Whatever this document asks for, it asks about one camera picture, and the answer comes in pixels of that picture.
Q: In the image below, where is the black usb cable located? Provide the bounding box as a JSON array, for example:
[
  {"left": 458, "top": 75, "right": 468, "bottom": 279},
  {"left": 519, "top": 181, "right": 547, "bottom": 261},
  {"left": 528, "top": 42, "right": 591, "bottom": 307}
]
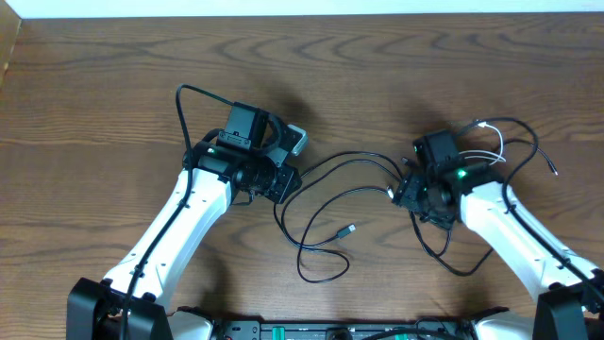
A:
[{"left": 272, "top": 137, "right": 560, "bottom": 284}]

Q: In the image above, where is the white usb cable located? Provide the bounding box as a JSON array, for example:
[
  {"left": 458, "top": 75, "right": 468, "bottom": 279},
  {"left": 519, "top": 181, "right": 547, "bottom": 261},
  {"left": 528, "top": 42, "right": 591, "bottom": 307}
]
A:
[{"left": 385, "top": 121, "right": 508, "bottom": 199}]

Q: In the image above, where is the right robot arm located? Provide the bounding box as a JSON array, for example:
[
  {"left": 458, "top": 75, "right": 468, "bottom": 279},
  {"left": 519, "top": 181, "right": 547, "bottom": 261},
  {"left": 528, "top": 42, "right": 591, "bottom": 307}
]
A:
[{"left": 391, "top": 130, "right": 603, "bottom": 339}]

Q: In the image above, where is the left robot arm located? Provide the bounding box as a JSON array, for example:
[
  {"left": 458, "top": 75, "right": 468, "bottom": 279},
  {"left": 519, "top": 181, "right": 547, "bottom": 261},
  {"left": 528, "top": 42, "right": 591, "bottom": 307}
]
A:
[{"left": 66, "top": 102, "right": 309, "bottom": 339}]

